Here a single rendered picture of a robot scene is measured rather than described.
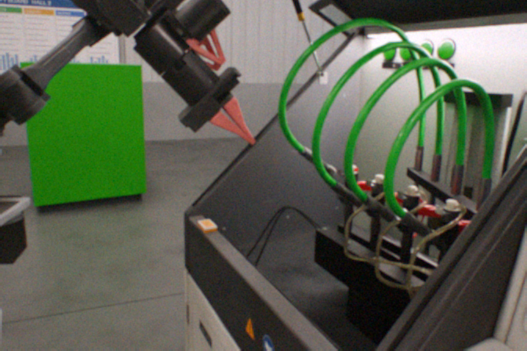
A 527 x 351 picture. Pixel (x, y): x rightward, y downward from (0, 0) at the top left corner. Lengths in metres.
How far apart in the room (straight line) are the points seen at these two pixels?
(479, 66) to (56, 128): 3.41
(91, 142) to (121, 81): 0.61
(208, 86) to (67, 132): 3.38
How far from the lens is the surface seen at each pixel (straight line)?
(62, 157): 3.92
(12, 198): 1.01
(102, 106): 3.87
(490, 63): 0.99
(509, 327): 0.67
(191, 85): 0.53
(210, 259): 0.93
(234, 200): 1.09
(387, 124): 1.17
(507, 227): 0.62
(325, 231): 0.90
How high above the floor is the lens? 1.33
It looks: 12 degrees down
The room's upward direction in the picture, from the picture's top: 2 degrees clockwise
